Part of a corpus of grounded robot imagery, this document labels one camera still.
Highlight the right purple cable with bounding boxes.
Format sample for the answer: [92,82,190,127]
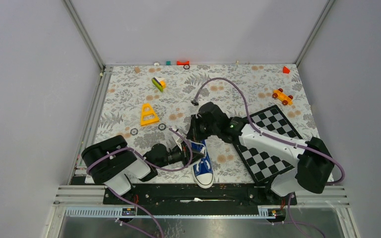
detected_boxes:
[191,77,346,238]

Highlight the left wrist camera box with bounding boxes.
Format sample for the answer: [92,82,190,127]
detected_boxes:
[174,135,187,151]

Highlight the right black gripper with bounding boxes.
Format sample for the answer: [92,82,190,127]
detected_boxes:
[187,114,219,142]

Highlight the floral patterned mat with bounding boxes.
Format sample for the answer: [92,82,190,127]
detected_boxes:
[84,64,334,184]

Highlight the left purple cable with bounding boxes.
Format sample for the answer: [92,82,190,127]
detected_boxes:
[86,128,194,238]

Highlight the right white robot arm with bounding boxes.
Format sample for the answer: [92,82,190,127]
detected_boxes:
[187,100,334,204]

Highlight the purple cable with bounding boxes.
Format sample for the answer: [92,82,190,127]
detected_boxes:
[191,77,346,238]
[86,128,194,238]

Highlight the red triangular block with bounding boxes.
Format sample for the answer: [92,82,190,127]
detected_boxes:
[282,66,291,74]

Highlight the orange toy car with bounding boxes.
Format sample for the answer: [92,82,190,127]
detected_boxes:
[272,88,294,106]

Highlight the black white chessboard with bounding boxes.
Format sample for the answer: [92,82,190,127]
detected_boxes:
[234,105,306,185]

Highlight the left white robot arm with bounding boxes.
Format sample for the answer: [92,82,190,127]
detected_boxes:
[81,135,207,204]

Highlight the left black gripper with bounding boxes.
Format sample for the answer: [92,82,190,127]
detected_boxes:
[155,140,204,169]

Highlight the yellow plastic triangle toy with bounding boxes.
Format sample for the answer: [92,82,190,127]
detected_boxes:
[140,103,160,126]

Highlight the stacked toy bricks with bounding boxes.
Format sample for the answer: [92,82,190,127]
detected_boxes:
[151,77,167,92]

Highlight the white shoelace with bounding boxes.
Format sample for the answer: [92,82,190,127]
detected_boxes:
[195,141,208,158]

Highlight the red block at wall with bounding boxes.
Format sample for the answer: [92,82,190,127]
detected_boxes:
[176,61,190,65]

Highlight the blue canvas sneaker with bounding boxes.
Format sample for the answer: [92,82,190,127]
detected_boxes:
[191,141,214,189]

